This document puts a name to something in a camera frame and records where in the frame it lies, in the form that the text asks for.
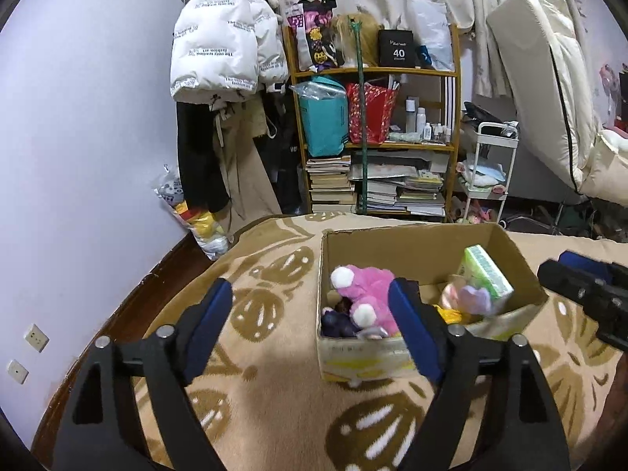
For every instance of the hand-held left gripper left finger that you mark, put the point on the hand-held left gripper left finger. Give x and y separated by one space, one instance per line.
208 328

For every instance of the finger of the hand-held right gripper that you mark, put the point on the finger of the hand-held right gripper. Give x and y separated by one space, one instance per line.
584 261
559 277

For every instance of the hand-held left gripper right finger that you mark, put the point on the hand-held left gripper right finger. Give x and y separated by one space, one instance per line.
417 333

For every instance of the yellow plush toy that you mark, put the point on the yellow plush toy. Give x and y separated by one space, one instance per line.
449 313

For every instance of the cardboard box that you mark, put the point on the cardboard box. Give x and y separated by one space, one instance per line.
363 358

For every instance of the pale pink plush toy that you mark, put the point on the pale pink plush toy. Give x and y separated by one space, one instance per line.
466 297

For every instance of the green tissue pack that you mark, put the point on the green tissue pack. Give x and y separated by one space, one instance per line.
483 270

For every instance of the purple plush doll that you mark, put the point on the purple plush doll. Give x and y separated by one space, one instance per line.
338 326

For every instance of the clear bag of toys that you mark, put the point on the clear bag of toys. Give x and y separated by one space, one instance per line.
206 225

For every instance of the beige floral blanket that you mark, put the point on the beige floral blanket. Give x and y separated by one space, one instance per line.
284 402

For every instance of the white trolley cart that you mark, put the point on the white trolley cart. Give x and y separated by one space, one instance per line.
485 176

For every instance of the pile of papers and magazines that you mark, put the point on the pile of papers and magazines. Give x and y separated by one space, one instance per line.
407 191

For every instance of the beige hanging coat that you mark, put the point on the beige hanging coat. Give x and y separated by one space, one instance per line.
245 171

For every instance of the black hanging garment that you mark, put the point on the black hanging garment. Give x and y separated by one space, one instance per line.
198 157

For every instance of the dark hanging coat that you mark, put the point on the dark hanging coat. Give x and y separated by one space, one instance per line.
284 167

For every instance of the green pole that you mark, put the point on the green pole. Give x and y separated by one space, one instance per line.
364 157

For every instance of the cream folded mattress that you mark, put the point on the cream folded mattress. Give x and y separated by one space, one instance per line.
535 73

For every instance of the wooden shelf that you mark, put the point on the wooden shelf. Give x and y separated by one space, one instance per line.
454 108

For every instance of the group of toiletry bottles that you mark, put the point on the group of toiletry bottles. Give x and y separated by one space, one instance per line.
424 127

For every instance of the red gift bag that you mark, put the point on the red gift bag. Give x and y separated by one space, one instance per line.
378 113

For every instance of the teal bag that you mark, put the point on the teal bag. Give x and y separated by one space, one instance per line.
321 122

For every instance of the white plastic bag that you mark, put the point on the white plastic bag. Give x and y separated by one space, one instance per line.
434 34

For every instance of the white puffer jacket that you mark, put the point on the white puffer jacket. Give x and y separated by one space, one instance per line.
221 49

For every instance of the black box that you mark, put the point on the black box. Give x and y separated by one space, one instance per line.
396 49

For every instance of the tan furry plush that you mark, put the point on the tan furry plush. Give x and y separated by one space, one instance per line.
370 34

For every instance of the black pink patterned bag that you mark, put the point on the black pink patterned bag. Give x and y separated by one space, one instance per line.
314 39

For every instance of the wall socket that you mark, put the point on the wall socket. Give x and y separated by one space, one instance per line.
17 372
37 337

